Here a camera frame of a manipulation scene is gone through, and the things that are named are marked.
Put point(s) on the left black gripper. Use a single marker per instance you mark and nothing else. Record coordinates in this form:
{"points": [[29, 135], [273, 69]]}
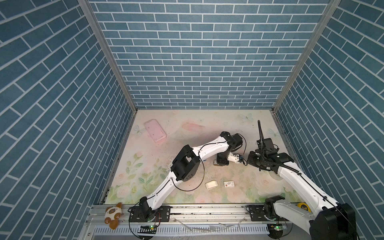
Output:
{"points": [[221, 163]]}

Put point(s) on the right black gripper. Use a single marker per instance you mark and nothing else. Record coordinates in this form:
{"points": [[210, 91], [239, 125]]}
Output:
{"points": [[250, 160]]}

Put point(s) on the white staple box sleeve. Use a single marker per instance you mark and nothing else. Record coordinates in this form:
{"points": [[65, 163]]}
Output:
{"points": [[229, 184]]}

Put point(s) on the staple box tray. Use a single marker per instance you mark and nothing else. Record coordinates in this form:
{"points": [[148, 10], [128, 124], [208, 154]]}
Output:
{"points": [[211, 184]]}

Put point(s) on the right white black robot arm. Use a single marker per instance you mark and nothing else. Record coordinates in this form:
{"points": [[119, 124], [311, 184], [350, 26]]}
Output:
{"points": [[324, 219]]}

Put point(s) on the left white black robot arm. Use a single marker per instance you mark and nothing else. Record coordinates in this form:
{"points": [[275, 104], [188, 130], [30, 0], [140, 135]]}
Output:
{"points": [[185, 166]]}

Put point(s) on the yellow tape measure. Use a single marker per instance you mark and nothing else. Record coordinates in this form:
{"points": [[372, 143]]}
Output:
{"points": [[304, 206]]}

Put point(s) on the brown white plush toy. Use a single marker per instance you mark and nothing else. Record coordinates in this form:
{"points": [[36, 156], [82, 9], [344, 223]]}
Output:
{"points": [[112, 216]]}

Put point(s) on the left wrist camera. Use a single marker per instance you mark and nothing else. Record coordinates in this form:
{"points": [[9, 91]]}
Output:
{"points": [[235, 158]]}

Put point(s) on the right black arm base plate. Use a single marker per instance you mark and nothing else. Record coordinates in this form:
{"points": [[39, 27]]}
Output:
{"points": [[257, 213]]}

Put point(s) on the aluminium front rail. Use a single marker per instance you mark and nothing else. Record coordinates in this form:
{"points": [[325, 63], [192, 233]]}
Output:
{"points": [[207, 214]]}

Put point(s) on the white perforated cable duct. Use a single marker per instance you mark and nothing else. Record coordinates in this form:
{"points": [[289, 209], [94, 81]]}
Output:
{"points": [[179, 230]]}

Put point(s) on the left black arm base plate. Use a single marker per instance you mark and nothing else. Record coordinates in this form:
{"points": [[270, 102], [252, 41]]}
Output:
{"points": [[137, 215]]}

